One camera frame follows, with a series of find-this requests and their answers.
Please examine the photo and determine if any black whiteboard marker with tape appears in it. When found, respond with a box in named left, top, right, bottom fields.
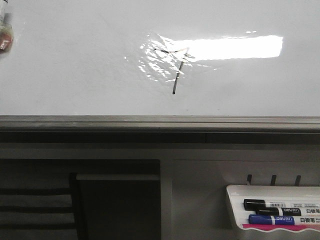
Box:
left=0, top=0, right=14, bottom=54

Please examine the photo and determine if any black metal hook left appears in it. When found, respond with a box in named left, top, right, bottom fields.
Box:
left=246, top=174, right=253, bottom=186

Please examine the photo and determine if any black metal hook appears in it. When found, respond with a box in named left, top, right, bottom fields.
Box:
left=246, top=174, right=253, bottom=186
left=270, top=174, right=277, bottom=186
left=294, top=175, right=302, bottom=187

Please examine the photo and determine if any white plastic marker tray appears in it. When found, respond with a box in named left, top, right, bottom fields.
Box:
left=226, top=185, right=320, bottom=240

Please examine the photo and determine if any black capped marker top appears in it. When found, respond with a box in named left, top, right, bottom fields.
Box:
left=243, top=199, right=320, bottom=211

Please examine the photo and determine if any black capped marker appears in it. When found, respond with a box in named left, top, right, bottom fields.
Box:
left=256, top=207, right=320, bottom=217
left=243, top=199, right=320, bottom=211

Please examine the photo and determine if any black metal hook middle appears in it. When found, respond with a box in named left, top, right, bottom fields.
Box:
left=270, top=174, right=277, bottom=186

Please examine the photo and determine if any blue capped marker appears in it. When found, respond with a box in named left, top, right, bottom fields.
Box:
left=248, top=214, right=320, bottom=226

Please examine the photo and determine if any black capped marker middle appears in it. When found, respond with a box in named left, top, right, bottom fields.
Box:
left=256, top=207, right=320, bottom=217

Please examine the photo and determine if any black metal hook right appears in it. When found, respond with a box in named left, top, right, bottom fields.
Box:
left=294, top=175, right=302, bottom=187

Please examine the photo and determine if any black striped chair back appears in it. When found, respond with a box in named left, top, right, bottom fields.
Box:
left=0, top=172, right=89, bottom=240

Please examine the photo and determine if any white whiteboard with grey frame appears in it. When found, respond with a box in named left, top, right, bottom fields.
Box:
left=0, top=0, right=320, bottom=144

